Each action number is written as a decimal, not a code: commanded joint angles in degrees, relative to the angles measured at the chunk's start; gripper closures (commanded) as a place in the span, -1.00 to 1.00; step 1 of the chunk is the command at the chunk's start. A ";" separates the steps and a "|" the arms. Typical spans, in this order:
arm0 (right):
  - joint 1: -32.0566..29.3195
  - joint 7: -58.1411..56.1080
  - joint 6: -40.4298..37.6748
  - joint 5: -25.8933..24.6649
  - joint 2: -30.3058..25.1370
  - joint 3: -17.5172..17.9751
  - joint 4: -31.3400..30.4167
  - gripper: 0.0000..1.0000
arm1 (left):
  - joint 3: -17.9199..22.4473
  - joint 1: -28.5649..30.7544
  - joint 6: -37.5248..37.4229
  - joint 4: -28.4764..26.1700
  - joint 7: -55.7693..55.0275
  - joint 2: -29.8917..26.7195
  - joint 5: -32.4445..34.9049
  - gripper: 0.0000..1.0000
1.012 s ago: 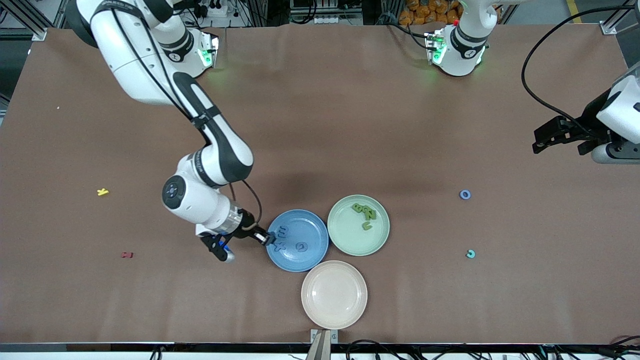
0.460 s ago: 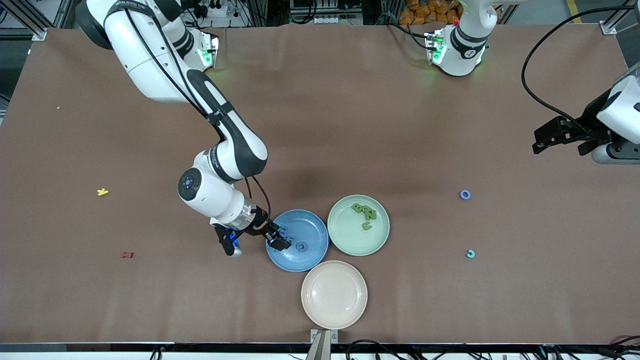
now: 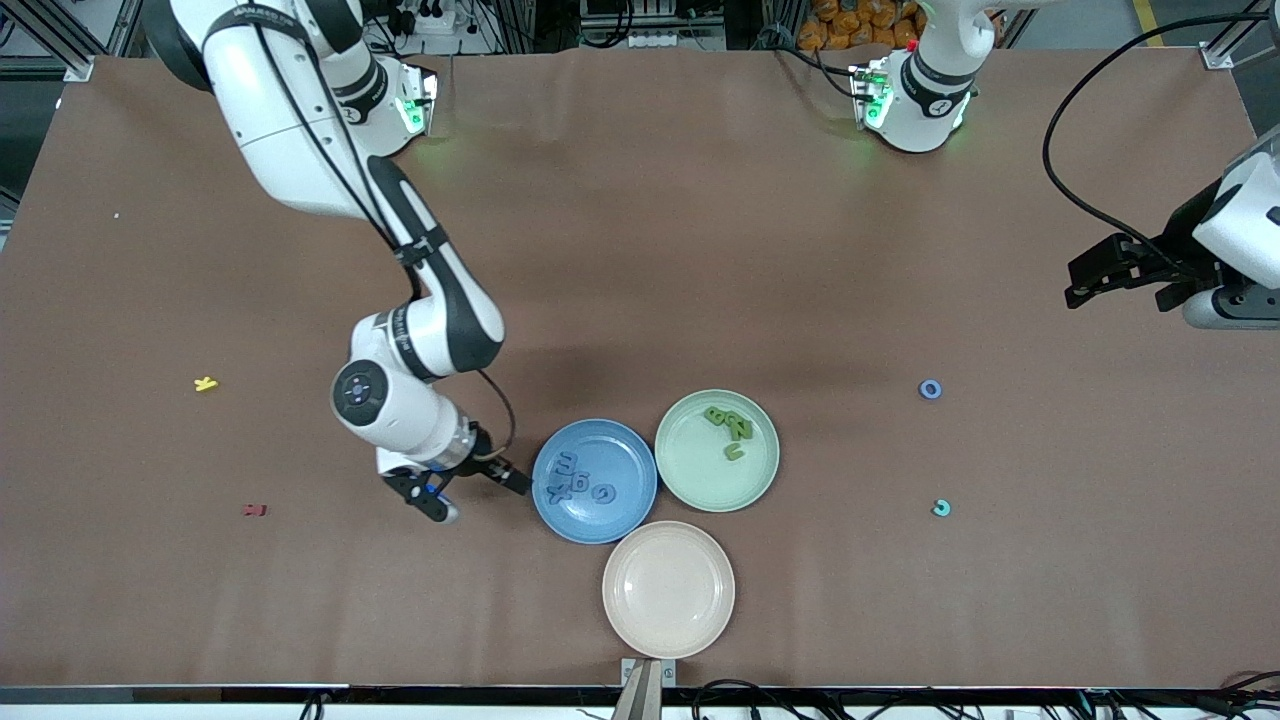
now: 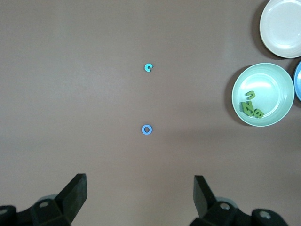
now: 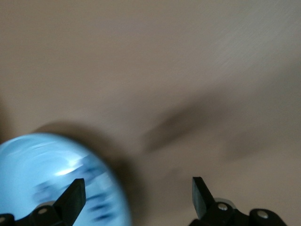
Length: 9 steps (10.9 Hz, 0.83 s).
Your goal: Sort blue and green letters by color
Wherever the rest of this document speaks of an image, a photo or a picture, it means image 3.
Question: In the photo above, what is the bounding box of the blue plate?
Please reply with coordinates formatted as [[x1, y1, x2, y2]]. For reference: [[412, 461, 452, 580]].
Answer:
[[531, 418, 659, 545]]

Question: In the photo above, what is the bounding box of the green plate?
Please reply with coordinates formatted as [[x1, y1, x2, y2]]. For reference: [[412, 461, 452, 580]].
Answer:
[[654, 389, 781, 513]]

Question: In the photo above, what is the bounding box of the beige plate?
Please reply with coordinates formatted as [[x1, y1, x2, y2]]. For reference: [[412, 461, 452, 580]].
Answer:
[[602, 520, 736, 660]]

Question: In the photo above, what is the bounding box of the brown table cover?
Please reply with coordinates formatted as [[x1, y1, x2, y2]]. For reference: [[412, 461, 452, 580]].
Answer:
[[0, 45, 1280, 691]]

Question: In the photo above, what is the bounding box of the bag of oranges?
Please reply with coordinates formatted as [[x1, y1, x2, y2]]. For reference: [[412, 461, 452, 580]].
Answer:
[[797, 0, 926, 51]]

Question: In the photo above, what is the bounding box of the power strip with black plugs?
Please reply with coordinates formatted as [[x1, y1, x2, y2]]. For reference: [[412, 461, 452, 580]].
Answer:
[[385, 0, 456, 36]]

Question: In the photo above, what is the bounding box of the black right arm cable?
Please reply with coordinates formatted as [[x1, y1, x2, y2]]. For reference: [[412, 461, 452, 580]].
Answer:
[[250, 10, 517, 461]]

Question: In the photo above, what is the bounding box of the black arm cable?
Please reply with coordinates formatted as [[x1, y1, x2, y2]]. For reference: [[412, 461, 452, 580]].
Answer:
[[1042, 10, 1280, 266], [250, 10, 517, 461]]

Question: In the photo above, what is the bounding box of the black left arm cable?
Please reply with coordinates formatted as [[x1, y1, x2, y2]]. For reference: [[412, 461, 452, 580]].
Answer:
[[1042, 10, 1280, 266]]

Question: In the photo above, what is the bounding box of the metal bracket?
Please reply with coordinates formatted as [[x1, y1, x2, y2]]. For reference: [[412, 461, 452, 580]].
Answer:
[[612, 658, 677, 720]]

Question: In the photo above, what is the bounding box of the aluminium frame profile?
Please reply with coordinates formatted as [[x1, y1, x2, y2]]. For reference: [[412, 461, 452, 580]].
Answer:
[[1200, 0, 1280, 71], [10, 0, 96, 83]]

